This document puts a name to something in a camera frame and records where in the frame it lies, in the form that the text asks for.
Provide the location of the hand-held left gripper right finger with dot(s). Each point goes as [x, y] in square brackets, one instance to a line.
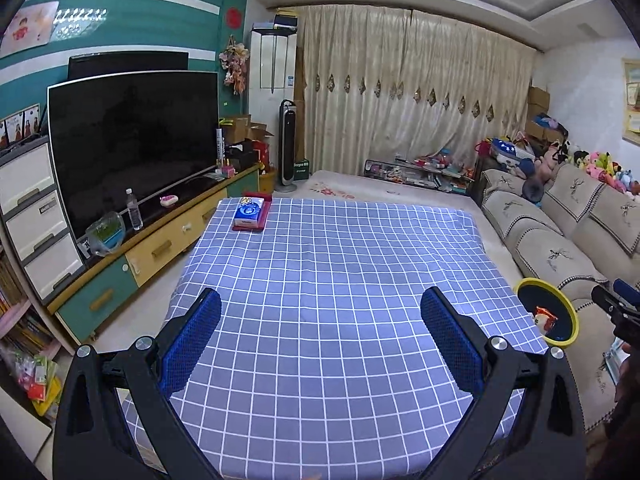
[450, 345]

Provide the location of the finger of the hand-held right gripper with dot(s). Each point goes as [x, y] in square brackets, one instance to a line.
[605, 300]

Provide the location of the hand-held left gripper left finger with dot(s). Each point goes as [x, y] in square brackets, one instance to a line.
[192, 340]

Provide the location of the black bin yellow rim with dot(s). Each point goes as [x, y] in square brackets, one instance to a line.
[567, 325]

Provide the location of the orange snack packet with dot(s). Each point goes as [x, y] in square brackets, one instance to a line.
[545, 319]

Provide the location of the person's right hand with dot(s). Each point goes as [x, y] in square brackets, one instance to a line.
[624, 375]

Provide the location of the beige embroidered sofa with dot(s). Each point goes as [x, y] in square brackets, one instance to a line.
[565, 240]

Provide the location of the green and yellow television cabinet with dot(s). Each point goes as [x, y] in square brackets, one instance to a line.
[160, 250]

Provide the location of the blue checked tablecloth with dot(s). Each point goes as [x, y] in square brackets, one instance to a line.
[325, 310]

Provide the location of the dark round cushion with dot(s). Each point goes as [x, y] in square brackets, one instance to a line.
[533, 190]

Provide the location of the pile of plush toys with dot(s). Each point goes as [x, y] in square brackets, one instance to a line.
[600, 165]

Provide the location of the clear glass bowl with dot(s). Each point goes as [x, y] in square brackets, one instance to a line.
[105, 235]

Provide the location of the blue tissue pack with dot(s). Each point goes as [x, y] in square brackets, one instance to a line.
[248, 212]

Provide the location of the clear water bottle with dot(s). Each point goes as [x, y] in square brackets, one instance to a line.
[134, 212]

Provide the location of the pink and white soap dish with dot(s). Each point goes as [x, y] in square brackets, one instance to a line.
[169, 201]

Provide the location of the shelf of books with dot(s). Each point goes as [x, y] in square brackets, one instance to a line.
[25, 350]

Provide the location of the cluttered glass coffee table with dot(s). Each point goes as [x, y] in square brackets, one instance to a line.
[420, 175]

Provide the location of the small pink box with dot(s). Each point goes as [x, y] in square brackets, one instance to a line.
[226, 170]

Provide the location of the yellow bucket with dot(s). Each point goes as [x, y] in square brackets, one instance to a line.
[267, 181]

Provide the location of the pile of colourful bags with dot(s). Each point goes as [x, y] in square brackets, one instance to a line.
[505, 155]

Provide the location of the white printed tube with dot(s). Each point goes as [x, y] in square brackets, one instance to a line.
[219, 147]

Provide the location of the white plastic drawer unit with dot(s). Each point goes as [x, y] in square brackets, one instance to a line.
[35, 220]

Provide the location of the red box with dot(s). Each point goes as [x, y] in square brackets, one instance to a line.
[261, 154]

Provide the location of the large black television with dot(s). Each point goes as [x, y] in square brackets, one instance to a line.
[130, 150]

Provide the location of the stack of cardboard boxes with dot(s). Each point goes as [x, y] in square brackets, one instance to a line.
[537, 110]

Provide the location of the green printed box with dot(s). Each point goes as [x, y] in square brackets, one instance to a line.
[301, 170]

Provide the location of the black tower fan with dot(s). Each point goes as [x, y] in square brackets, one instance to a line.
[288, 150]

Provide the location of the open cardboard boxes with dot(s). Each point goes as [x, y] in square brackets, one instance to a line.
[247, 130]

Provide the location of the white standing air conditioner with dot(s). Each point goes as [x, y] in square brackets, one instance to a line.
[272, 110]

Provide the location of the cream embroidered curtain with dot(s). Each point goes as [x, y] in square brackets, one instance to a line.
[415, 100]

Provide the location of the tall brown cardboard sheet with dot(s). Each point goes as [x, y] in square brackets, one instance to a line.
[300, 105]

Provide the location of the hanging artificial flower bunch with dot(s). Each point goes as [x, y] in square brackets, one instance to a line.
[235, 65]

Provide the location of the dark box on air conditioner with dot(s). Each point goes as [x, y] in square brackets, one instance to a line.
[286, 21]

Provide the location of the framed wall picture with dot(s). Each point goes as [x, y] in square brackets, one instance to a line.
[632, 95]

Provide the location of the wall photo prints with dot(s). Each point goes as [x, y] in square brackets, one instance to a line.
[20, 127]

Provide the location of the red round wall ornament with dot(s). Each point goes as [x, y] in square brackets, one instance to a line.
[234, 16]

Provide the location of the shiny crystal wall decoration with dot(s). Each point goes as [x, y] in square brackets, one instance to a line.
[80, 22]

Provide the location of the cartoon wall poster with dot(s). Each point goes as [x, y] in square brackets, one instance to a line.
[27, 27]

